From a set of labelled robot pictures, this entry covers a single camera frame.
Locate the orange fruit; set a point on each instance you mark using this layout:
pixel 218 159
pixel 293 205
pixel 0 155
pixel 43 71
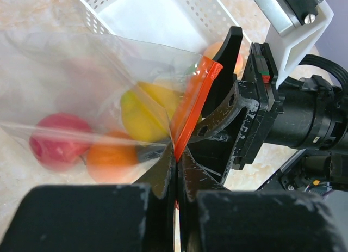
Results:
pixel 111 162

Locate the green toy watermelon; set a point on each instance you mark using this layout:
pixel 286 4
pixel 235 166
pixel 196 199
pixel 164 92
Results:
pixel 191 69

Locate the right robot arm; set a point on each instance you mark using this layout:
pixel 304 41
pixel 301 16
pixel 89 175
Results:
pixel 314 123

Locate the yellow lemon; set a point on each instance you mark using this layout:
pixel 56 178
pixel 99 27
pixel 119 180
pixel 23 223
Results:
pixel 147 110

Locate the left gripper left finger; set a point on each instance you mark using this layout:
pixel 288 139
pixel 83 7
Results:
pixel 135 217

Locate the white plastic basket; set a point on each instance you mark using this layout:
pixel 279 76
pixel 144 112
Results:
pixel 166 36

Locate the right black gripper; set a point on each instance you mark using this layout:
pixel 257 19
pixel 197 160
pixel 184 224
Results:
pixel 238 118

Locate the clear zip top bag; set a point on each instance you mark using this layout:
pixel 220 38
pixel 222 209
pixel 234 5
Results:
pixel 46 73

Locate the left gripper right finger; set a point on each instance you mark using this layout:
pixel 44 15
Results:
pixel 214 218

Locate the red apple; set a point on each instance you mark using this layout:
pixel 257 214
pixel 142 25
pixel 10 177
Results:
pixel 59 140

